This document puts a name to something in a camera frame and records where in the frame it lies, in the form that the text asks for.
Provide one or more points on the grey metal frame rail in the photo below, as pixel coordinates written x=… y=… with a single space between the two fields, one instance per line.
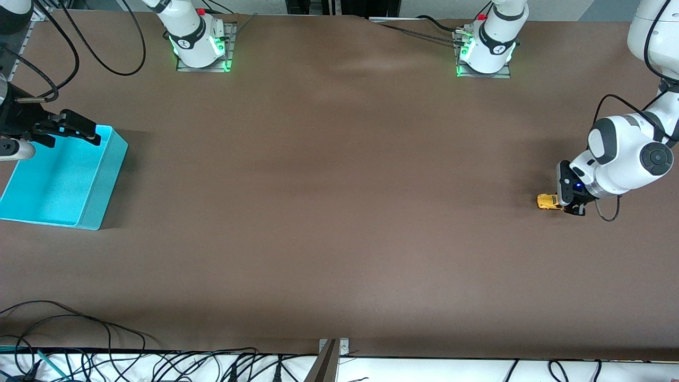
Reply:
x=24 y=42

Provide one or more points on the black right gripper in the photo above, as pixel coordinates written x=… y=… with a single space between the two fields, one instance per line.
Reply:
x=20 y=118

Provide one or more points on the cyan plastic bin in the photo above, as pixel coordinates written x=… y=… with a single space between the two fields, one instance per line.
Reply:
x=58 y=185

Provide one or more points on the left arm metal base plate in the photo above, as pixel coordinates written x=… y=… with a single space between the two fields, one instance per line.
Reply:
x=498 y=75

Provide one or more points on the black equipment box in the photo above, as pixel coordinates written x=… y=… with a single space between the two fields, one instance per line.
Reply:
x=371 y=6

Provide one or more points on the yellow beetle toy car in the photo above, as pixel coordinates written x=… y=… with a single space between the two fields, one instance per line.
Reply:
x=546 y=202

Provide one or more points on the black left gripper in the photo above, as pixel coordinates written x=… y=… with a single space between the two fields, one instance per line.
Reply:
x=577 y=206

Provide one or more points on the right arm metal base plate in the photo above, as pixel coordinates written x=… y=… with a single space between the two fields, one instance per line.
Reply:
x=230 y=53

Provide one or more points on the silver metal bracket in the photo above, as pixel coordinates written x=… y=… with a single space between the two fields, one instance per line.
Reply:
x=344 y=346

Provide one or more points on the brown table cover mat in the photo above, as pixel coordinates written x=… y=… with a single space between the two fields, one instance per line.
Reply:
x=339 y=212

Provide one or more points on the dark metal post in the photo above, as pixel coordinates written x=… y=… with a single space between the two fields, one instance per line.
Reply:
x=324 y=366

